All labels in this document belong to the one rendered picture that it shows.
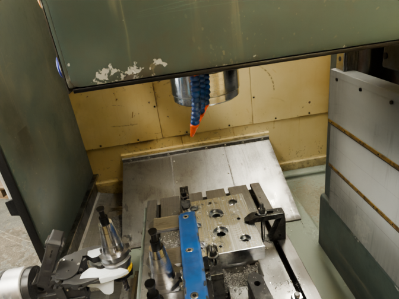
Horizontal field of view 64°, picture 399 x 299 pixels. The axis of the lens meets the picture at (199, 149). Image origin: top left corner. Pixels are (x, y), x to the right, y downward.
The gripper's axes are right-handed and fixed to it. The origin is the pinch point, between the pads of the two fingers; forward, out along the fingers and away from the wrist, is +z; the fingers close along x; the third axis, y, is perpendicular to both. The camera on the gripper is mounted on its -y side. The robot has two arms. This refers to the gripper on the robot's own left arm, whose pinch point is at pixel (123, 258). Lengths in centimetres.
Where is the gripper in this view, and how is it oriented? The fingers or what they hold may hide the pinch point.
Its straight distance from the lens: 71.9
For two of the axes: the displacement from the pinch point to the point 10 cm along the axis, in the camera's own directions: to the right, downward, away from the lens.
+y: 1.5, 8.9, 4.3
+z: 9.8, -1.8, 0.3
